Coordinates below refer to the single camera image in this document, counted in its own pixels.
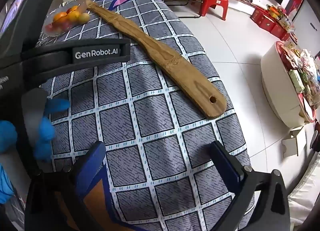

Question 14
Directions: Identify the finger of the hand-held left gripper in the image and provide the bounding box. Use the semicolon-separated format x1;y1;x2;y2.
20;38;131;81

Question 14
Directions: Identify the grey grid printed tablecloth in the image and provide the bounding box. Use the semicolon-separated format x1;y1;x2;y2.
35;0;255;231

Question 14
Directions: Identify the long wooden board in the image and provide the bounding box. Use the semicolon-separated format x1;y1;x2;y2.
84;0;227;119

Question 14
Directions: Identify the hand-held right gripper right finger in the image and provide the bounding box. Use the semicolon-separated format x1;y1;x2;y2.
209;141;292;231

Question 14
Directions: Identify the white round table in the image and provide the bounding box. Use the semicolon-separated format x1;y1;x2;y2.
261;42;320;129

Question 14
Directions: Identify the clear plastic bag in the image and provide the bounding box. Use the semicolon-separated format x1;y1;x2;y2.
42;0;92;37

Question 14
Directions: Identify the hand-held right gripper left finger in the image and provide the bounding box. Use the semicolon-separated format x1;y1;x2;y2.
25;141;107;231

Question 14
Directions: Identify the pile of packaged goods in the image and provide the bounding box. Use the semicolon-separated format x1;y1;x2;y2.
266;4;294;31

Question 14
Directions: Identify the red tray of snacks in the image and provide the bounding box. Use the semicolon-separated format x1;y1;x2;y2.
275;41;320;124

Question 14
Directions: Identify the red gift box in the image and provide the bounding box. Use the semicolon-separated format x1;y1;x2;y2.
250;7;274;32
270;22;290;41

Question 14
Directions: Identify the white cushion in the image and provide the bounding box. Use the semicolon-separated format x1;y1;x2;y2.
287;168;320;221

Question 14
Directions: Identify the open cardboard box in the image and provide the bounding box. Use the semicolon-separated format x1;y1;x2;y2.
282;126;307;157

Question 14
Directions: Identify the person's left hand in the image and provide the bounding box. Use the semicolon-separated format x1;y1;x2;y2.
0;98;70;204

